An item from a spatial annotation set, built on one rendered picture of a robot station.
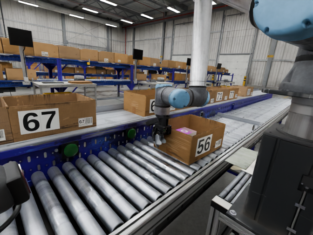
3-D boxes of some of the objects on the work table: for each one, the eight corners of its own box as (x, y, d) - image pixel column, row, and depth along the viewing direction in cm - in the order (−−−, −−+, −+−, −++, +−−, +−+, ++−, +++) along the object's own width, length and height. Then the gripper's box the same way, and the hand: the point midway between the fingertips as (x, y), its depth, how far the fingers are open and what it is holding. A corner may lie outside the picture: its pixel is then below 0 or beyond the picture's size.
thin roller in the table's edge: (222, 202, 69) (223, 198, 68) (245, 176, 88) (246, 172, 88) (227, 205, 67) (228, 201, 67) (249, 177, 87) (250, 174, 86)
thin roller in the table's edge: (228, 205, 67) (229, 202, 67) (250, 178, 86) (251, 175, 86) (234, 209, 66) (234, 204, 65) (255, 180, 85) (255, 176, 85)
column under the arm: (324, 220, 61) (360, 136, 52) (323, 278, 43) (378, 165, 34) (248, 184, 78) (265, 117, 69) (225, 214, 60) (244, 129, 51)
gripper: (162, 117, 88) (159, 153, 93) (173, 114, 94) (170, 148, 100) (151, 113, 93) (149, 148, 99) (162, 111, 100) (159, 144, 105)
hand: (156, 145), depth 101 cm, fingers closed
